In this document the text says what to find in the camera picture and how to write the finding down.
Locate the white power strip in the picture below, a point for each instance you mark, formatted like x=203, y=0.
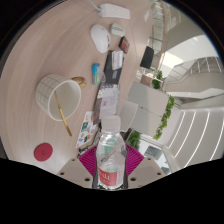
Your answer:
x=115, y=11

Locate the black office chair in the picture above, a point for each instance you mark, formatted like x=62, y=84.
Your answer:
x=147, y=57

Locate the clear red-labelled water bottle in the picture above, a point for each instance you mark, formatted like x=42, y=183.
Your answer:
x=111, y=156

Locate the white computer mouse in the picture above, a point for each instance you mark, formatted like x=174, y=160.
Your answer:
x=100, y=37

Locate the black wallet with white card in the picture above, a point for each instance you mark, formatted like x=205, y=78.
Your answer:
x=110, y=68

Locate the white gridded mug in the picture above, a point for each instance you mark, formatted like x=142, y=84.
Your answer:
x=46, y=90

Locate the colourful sticker sheet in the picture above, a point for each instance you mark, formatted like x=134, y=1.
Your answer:
x=86, y=130

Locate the white chair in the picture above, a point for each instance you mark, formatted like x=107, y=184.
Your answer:
x=129, y=115

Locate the small teal tube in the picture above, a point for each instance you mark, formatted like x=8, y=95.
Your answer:
x=96, y=74

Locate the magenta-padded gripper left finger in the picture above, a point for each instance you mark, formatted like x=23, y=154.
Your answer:
x=73, y=171

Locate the green plants atop cabinet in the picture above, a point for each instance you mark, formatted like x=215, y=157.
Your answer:
x=165, y=118

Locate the red and black card case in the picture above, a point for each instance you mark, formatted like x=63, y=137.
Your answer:
x=124, y=45

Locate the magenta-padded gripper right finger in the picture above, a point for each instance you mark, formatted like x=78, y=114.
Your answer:
x=146, y=170

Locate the white cabinet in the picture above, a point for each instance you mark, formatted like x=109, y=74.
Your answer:
x=148, y=103

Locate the flat round red coaster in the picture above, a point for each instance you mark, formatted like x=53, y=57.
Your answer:
x=43, y=152

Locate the small white-grey device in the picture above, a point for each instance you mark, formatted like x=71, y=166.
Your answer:
x=117, y=29

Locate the potted plants by railing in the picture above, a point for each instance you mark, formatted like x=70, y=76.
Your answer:
x=156, y=83

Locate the gold spoon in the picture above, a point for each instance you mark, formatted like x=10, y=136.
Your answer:
x=63, y=116

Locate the white paper slip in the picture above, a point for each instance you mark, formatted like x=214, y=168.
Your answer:
x=147, y=16

